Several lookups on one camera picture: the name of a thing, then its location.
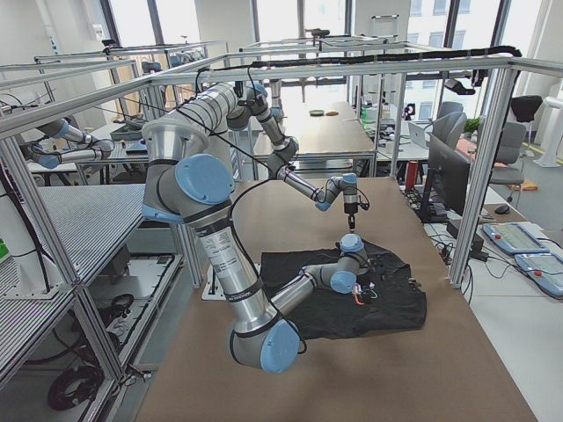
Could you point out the black Huawei monitor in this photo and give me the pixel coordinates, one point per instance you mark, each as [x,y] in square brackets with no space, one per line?
[447,176]

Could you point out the black printed t-shirt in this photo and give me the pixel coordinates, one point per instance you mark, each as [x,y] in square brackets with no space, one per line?
[395,302]

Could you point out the grey office chair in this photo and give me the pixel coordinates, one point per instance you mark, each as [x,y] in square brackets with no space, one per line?
[512,137]

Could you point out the aluminium frame post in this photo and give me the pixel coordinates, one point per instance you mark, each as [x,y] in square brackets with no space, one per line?
[481,171]

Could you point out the blue teach pendant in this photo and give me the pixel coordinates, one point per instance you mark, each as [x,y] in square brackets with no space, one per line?
[545,269]
[512,238]

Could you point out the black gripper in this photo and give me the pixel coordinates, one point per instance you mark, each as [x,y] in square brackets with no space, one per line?
[350,211]

